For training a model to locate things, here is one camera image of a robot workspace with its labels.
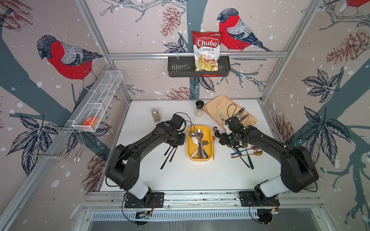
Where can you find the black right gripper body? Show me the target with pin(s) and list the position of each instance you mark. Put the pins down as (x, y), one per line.
(228, 139)

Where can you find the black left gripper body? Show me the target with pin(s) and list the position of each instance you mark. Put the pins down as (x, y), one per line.
(179, 139)

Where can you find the purple spoon black handle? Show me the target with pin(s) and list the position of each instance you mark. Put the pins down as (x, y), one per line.
(167, 156)

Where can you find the copper spoon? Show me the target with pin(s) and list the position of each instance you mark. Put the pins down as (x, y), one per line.
(173, 152)

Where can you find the gold spoon teal handle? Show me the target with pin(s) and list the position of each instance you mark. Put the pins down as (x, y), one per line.
(245, 146)

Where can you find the white ceramic spoon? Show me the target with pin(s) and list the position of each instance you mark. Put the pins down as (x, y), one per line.
(195, 141)

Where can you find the orange plastic spoon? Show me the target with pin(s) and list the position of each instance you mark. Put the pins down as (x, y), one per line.
(213, 140)

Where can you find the steel spoon patterned handle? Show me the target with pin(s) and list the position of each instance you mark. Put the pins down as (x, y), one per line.
(202, 155)

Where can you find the yellow plastic storage box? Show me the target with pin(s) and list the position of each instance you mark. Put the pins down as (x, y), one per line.
(207, 136)

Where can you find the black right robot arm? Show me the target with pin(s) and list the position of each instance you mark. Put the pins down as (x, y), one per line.
(297, 170)

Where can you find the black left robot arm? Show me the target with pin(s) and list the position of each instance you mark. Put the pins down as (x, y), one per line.
(124, 166)

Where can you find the orange box on shelf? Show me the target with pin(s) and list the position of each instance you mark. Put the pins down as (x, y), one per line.
(90, 121)

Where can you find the knife on napkin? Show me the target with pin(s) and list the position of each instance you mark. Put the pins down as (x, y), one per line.
(241, 118)

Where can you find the dark fork on napkin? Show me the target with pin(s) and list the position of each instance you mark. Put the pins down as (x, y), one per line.
(240, 112)

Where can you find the clear glass spice jar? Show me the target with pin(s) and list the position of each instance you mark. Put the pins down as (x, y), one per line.
(155, 115)

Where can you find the red Chuba chips bag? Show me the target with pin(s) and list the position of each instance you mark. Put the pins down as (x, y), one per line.
(206, 47)

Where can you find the gold spoon long handle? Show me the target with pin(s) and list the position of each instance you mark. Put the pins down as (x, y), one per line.
(255, 153)

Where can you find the cream handled knife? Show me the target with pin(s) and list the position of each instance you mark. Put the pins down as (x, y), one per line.
(221, 116)

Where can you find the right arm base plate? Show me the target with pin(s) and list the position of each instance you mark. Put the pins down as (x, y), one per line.
(251, 198)

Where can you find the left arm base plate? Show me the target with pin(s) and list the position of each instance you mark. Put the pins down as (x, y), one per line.
(150, 200)

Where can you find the aluminium front rail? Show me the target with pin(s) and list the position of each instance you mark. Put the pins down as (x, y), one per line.
(198, 199)

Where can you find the black wire wall basket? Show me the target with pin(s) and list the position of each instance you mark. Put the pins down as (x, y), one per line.
(181, 67)

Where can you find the white wire wall shelf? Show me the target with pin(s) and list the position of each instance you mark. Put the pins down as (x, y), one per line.
(99, 101)

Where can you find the wire hook rack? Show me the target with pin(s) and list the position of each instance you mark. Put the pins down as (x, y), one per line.
(60, 144)

